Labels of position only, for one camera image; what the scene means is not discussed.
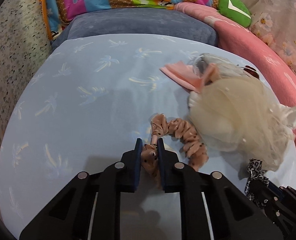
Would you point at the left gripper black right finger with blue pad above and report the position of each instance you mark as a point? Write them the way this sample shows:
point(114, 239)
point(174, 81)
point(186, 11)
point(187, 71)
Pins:
point(211, 206)

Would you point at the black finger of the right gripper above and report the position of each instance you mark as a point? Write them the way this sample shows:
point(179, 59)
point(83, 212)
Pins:
point(278, 203)

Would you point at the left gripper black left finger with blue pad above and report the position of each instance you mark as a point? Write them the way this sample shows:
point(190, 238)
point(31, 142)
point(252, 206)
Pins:
point(88, 207)

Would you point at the pink polka dot scrunchie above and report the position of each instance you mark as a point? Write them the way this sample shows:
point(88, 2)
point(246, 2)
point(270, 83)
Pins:
point(194, 149)

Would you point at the beige tulle mesh fabric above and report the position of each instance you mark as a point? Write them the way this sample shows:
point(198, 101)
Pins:
point(242, 114)

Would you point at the grey velvet drawstring pouch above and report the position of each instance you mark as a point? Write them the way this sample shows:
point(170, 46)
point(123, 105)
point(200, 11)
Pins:
point(225, 67)

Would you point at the leopard print scrunchie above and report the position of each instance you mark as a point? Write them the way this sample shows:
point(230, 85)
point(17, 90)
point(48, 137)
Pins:
point(256, 174)

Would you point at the pink cleaning cloth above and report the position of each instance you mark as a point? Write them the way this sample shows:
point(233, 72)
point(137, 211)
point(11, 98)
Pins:
point(189, 76)

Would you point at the dark red velvet scrunchie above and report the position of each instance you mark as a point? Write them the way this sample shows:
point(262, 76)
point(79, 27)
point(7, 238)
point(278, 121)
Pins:
point(250, 70)

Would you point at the pink towel blanket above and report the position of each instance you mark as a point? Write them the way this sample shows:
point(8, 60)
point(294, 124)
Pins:
point(238, 40)

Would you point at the grey-blue velvet pillow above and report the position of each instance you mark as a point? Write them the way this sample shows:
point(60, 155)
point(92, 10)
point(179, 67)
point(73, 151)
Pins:
point(138, 21)

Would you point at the speckled beige curtain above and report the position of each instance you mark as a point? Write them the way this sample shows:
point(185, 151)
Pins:
point(24, 46)

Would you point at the floral grey bedding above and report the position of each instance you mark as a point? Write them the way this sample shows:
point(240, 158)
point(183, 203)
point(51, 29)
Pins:
point(274, 22)

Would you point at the green plush toy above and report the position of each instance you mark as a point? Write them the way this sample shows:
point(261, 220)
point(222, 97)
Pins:
point(236, 11)

